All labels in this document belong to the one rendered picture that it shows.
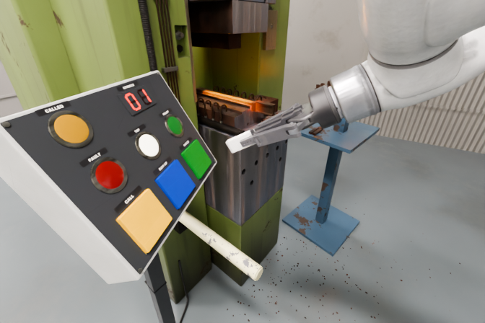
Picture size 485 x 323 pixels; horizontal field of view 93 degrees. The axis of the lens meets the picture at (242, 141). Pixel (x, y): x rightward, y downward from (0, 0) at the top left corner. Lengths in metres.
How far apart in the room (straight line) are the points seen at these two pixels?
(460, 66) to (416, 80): 0.05
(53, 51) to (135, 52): 0.45
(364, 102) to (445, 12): 0.16
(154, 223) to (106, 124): 0.18
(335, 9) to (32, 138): 3.14
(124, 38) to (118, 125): 0.35
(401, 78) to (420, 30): 0.09
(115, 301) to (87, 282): 0.23
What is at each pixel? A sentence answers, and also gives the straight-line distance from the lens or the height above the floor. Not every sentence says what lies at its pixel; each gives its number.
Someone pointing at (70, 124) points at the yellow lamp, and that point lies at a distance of 0.41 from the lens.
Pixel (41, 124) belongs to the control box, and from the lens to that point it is 0.40.
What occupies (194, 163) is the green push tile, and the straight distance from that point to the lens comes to 0.55.
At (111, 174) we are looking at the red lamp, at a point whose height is 1.09.
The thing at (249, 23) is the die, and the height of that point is 1.30.
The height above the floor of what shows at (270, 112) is 0.99.
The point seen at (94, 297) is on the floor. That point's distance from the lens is 1.67.
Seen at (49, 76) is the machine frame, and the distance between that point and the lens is 1.16.
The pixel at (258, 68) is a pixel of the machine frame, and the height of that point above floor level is 1.10.
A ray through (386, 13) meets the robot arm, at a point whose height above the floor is 1.31.
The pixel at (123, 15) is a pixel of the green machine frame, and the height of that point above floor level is 1.32.
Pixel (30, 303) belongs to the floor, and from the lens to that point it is 1.84.
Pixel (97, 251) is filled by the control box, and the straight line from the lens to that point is 0.43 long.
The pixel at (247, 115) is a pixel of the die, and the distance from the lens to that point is 0.95.
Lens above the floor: 1.30
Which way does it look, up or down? 27 degrees down
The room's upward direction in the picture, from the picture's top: straight up
